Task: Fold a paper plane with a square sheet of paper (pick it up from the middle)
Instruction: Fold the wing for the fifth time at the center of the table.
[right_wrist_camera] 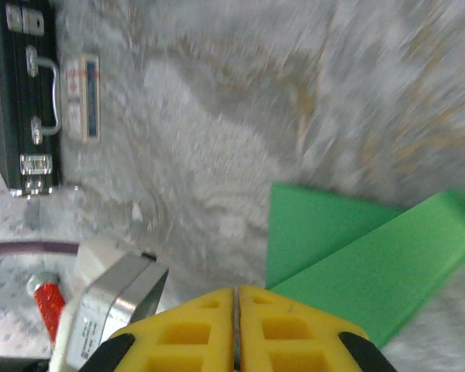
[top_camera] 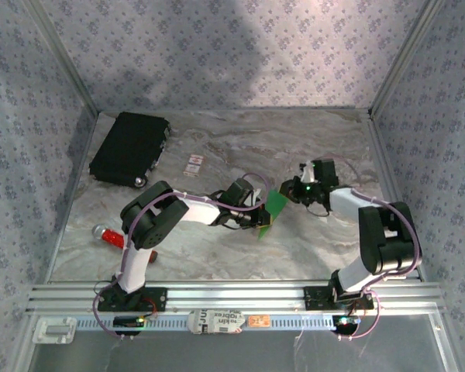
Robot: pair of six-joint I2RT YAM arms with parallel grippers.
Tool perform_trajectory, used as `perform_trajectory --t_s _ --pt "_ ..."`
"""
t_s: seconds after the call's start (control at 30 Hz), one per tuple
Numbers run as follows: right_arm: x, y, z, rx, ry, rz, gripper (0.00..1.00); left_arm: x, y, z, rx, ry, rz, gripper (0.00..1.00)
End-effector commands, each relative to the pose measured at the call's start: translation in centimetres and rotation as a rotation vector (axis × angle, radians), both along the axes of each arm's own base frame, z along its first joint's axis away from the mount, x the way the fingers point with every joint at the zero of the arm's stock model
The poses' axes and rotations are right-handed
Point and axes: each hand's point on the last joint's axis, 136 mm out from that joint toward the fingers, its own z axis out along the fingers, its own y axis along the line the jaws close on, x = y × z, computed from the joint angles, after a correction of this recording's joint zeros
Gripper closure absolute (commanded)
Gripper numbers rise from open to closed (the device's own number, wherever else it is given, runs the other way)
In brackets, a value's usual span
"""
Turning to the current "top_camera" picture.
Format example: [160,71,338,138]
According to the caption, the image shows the orange label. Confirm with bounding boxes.
[247,314,271,329]

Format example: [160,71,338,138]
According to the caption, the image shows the small red white card box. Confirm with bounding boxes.
[183,153,205,177]

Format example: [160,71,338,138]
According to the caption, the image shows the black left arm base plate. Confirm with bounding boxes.
[96,286,168,313]

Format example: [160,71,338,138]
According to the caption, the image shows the black hard case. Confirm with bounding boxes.
[88,111,171,187]

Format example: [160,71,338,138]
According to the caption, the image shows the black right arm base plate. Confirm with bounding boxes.
[304,285,375,311]

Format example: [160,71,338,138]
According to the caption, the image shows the aluminium side rail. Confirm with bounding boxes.
[366,112,429,282]
[42,110,102,284]

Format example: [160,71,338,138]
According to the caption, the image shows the red bottle with silver cap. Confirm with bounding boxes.
[91,223,159,264]

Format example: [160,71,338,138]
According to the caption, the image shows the aluminium frame post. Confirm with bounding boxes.
[367,0,449,117]
[22,0,102,115]

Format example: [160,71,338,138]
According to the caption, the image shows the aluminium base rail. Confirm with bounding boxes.
[26,281,449,314]

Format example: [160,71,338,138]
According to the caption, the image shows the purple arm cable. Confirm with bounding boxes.
[91,172,269,342]
[321,156,423,342]

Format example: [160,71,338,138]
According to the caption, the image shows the grey slotted cable duct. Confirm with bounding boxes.
[75,313,338,333]

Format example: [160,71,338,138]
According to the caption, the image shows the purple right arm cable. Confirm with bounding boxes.
[321,156,423,342]

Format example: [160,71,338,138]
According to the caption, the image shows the newspaper wrapped roll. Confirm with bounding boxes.
[188,308,246,335]

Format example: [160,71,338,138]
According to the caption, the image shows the green cloth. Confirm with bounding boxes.
[257,188,289,240]

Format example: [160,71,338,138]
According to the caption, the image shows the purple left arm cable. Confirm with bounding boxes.
[91,172,269,342]

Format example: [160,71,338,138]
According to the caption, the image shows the white plastic bracket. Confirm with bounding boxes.
[32,316,78,345]

